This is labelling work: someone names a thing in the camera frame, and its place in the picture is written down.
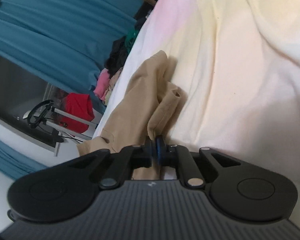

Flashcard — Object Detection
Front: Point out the dark window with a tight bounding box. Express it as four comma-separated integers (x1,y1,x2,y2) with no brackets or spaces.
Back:
0,56,58,147

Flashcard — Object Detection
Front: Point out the pastel tie-dye bed cover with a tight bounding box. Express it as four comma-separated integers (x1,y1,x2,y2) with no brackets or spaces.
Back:
101,0,300,181

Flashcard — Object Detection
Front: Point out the tan printed t-shirt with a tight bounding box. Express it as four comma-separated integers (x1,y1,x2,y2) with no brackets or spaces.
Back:
77,49,188,181

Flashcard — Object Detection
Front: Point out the blue curtain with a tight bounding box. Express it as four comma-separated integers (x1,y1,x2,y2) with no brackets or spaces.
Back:
0,141,47,180
0,0,146,95

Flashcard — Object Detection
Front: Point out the white tripod stand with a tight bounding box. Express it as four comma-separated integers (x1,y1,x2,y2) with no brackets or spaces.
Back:
23,100,98,144

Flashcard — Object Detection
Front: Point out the blue curtain right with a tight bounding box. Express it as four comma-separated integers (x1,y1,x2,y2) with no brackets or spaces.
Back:
0,0,146,95

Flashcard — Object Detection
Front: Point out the black garment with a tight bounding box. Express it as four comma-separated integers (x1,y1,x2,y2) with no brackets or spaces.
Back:
104,36,128,77

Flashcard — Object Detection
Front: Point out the red garment on stand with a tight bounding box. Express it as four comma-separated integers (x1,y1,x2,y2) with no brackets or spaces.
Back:
60,93,95,133

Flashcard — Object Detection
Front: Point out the blue curtain left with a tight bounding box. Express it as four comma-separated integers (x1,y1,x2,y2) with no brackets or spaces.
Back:
0,141,47,180

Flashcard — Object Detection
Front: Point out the pink garment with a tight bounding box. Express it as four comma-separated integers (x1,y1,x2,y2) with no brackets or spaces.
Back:
94,68,110,99

